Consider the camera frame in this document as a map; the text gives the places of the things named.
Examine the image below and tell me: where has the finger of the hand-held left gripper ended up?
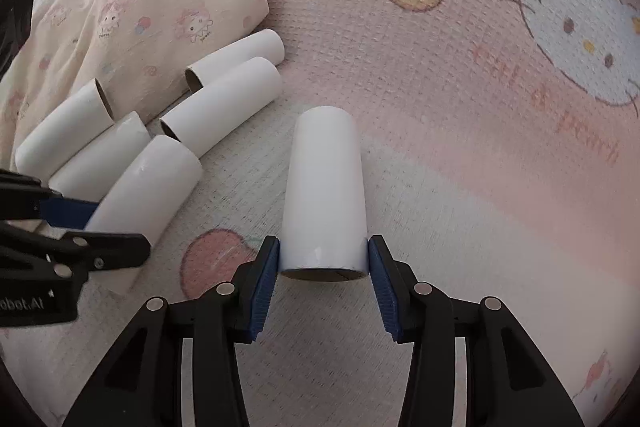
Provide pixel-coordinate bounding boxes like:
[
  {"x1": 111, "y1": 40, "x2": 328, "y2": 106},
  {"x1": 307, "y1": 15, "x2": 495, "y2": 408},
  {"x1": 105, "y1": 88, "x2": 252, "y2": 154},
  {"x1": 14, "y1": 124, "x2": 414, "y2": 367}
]
[
  {"x1": 0, "y1": 171, "x2": 102, "y2": 232},
  {"x1": 0, "y1": 221, "x2": 152, "y2": 280}
]

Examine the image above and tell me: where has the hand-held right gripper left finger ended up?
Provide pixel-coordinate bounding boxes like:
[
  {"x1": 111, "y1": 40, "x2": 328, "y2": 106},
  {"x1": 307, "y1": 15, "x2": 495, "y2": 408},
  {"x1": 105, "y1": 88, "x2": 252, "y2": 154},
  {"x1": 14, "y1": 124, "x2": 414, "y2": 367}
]
[{"x1": 62, "y1": 235, "x2": 281, "y2": 427}]

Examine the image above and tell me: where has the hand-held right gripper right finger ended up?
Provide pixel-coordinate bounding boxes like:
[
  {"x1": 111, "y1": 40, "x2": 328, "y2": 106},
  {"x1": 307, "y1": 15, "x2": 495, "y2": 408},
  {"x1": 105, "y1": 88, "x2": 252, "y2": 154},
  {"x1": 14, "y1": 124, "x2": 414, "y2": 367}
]
[{"x1": 367, "y1": 234, "x2": 586, "y2": 427}]

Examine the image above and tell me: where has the white cardboard roll tube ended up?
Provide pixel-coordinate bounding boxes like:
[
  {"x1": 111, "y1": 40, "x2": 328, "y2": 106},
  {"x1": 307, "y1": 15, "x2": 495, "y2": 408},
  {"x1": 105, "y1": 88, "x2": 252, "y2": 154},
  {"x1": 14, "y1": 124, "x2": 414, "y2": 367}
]
[
  {"x1": 82, "y1": 134, "x2": 203, "y2": 296},
  {"x1": 278, "y1": 106, "x2": 371, "y2": 284}
]

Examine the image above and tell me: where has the pile of white tubes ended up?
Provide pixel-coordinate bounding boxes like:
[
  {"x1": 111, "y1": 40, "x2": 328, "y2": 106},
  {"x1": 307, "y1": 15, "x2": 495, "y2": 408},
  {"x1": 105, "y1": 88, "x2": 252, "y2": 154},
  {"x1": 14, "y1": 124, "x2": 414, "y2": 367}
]
[{"x1": 14, "y1": 28, "x2": 286, "y2": 202}]

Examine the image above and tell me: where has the pink cat printed blanket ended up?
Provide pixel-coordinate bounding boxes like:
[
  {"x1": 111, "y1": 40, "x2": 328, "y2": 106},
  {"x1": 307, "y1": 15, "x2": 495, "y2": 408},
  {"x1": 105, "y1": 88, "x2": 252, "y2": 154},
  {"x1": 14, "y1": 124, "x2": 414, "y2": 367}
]
[{"x1": 0, "y1": 0, "x2": 640, "y2": 427}]

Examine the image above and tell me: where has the pink printed pillow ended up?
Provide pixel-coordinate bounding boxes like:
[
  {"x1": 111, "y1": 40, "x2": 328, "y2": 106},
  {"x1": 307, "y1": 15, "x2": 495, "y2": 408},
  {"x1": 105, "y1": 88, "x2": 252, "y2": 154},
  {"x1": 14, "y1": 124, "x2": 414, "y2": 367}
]
[{"x1": 0, "y1": 0, "x2": 271, "y2": 180}]

